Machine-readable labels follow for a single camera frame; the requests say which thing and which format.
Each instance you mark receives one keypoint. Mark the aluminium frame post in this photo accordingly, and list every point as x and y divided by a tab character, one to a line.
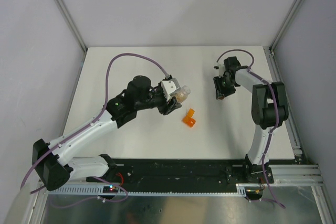
61	5
290	16

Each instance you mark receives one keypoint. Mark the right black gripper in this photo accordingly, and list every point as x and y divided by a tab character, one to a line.
220	90

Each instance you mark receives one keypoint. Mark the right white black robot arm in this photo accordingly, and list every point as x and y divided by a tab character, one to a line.
269	109

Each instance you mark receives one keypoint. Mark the right aluminium frame post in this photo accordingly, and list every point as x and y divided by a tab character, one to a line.
290	16

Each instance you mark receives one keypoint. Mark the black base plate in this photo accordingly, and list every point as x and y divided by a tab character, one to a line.
203	174

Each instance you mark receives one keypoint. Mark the clear pill bottle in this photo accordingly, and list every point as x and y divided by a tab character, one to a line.
182	94

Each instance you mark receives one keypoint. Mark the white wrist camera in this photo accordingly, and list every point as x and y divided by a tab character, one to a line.
220	68
170	87

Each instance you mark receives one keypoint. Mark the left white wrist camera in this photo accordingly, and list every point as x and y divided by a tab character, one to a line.
170	87

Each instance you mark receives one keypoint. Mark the grey slotted cable duct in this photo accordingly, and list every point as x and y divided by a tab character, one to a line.
93	189

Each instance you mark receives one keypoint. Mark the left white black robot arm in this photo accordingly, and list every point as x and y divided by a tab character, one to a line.
56	162

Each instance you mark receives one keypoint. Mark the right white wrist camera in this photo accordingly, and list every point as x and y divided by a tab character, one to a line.
220	68

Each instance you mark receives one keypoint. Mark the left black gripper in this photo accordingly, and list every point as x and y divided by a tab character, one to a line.
165	108

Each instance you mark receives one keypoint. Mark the left aluminium frame post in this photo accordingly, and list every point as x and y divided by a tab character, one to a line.
61	5

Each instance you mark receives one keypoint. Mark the orange pill organizer box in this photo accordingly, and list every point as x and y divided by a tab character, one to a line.
188	119

